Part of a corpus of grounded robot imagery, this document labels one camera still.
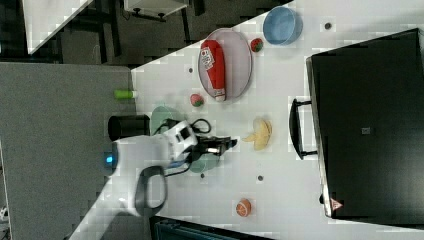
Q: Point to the green mug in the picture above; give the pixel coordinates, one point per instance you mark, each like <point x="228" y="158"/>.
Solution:
<point x="204" y="163"/>

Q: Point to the blue bowl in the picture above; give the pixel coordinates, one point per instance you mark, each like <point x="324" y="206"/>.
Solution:
<point x="282" y="26"/>

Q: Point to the red strawberry toy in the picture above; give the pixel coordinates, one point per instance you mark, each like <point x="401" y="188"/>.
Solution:
<point x="256" y="45"/>

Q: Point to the red ketchup bottle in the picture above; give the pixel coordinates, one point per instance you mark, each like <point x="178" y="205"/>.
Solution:
<point x="213" y="60"/>

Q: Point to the black toaster oven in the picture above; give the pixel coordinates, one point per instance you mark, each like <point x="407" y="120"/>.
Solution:
<point x="368" y="113"/>

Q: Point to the grey round plate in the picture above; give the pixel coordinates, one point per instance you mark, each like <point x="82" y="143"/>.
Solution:
<point x="238" y="63"/>

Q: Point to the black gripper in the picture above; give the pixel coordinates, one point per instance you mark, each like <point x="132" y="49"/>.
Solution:
<point x="211" y="145"/>

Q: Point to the green marker bottle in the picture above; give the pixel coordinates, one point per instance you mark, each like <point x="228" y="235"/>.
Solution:
<point x="125" y="94"/>

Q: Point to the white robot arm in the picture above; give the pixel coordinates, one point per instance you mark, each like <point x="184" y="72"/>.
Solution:
<point x="139" y="159"/>

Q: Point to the peeled banana toy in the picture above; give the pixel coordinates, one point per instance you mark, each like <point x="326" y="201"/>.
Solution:
<point x="261" y="135"/>

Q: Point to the pink strawberry toy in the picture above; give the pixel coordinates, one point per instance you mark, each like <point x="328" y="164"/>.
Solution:
<point x="196" y="100"/>

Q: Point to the orange slice toy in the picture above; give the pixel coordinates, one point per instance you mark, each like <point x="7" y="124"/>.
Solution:
<point x="243" y="207"/>

